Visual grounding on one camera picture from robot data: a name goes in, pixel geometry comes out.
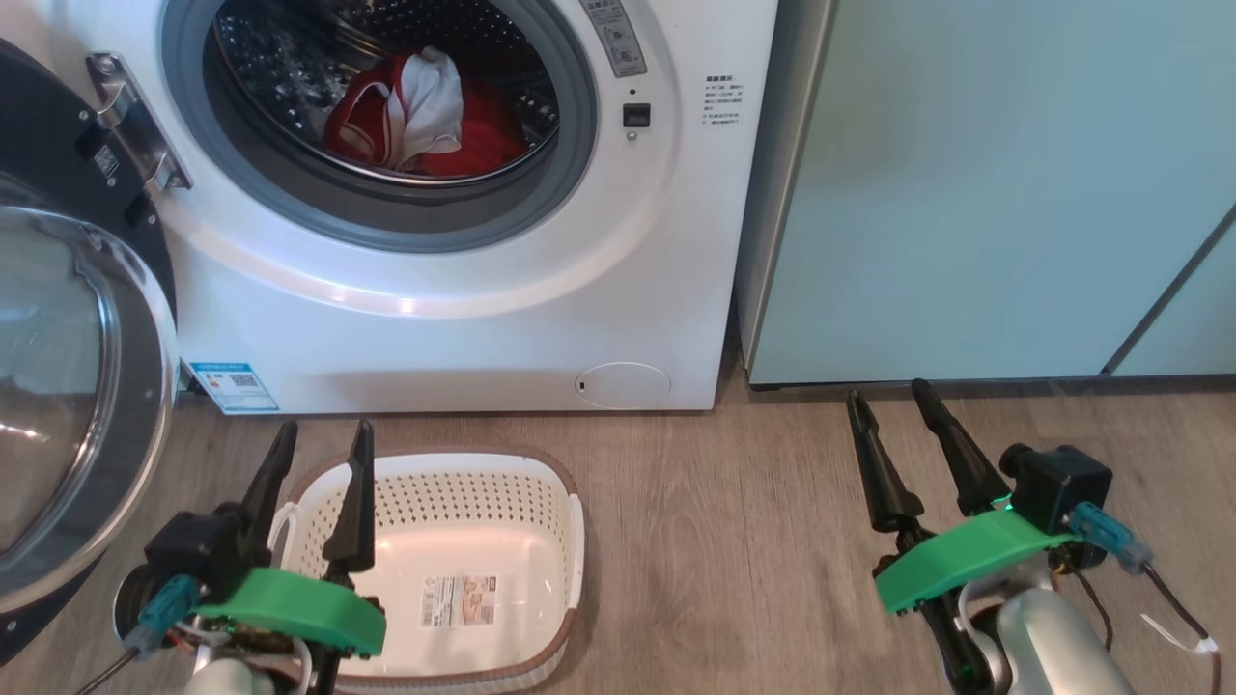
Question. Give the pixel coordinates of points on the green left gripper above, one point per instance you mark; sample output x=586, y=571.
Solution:
x=290, y=608

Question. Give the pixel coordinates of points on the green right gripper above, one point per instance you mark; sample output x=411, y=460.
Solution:
x=966, y=560

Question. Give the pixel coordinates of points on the black round glass washer door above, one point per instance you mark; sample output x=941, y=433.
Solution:
x=126, y=405

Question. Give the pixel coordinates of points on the red garment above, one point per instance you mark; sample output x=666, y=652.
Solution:
x=483, y=135

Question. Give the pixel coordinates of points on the white garment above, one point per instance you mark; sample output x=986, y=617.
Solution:
x=430, y=101

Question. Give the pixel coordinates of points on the paper basket label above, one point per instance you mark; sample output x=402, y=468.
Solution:
x=459, y=600

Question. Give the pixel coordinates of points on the white perforated laundry basket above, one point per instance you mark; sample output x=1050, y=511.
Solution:
x=483, y=541

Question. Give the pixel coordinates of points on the white front-load washing machine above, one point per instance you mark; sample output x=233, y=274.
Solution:
x=463, y=319

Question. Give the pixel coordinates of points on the metal door hinge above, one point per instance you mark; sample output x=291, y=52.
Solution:
x=135, y=125

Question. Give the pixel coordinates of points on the black door lock slot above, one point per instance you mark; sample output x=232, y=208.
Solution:
x=636, y=116

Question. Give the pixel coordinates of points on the blue energy label sticker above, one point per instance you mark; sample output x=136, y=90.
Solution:
x=234, y=386

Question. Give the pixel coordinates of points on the pale teal cabinet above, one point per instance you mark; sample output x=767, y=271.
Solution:
x=966, y=193

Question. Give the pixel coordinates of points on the round white filter cover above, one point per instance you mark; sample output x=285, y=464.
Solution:
x=623, y=385

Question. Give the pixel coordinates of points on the printed text sticker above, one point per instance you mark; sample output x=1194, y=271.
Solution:
x=722, y=101

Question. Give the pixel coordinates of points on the grey instruction label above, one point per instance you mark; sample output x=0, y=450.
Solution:
x=618, y=39

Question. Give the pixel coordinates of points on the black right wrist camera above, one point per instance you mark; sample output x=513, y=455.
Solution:
x=1057, y=483

